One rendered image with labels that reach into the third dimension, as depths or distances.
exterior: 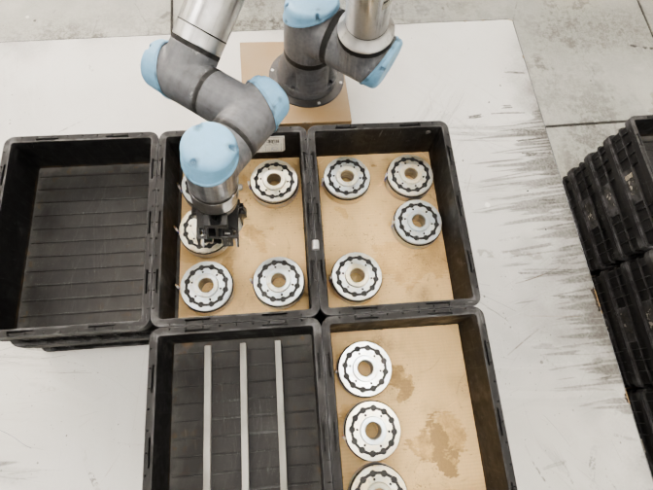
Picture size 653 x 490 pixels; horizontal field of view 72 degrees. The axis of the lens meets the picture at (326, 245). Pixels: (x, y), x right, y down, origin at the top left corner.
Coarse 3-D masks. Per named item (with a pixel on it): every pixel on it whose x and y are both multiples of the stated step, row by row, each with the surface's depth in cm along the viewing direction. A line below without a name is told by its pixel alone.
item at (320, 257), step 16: (320, 128) 94; (336, 128) 94; (352, 128) 94; (368, 128) 94; (384, 128) 95; (400, 128) 95; (416, 128) 96; (448, 128) 95; (448, 144) 94; (448, 160) 93; (320, 208) 88; (320, 224) 87; (464, 224) 88; (320, 240) 86; (464, 240) 87; (320, 256) 85; (464, 256) 87; (320, 272) 84; (320, 288) 83; (320, 304) 82; (384, 304) 82; (400, 304) 82; (416, 304) 83; (432, 304) 84; (448, 304) 83; (464, 304) 83
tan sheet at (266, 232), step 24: (240, 192) 99; (264, 216) 98; (288, 216) 98; (240, 240) 95; (264, 240) 96; (288, 240) 96; (192, 264) 93; (240, 264) 94; (240, 288) 92; (192, 312) 90; (240, 312) 90
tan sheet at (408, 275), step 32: (320, 160) 103; (384, 160) 103; (320, 192) 100; (384, 192) 101; (352, 224) 98; (384, 224) 98; (416, 224) 99; (384, 256) 96; (416, 256) 96; (384, 288) 94; (416, 288) 94; (448, 288) 94
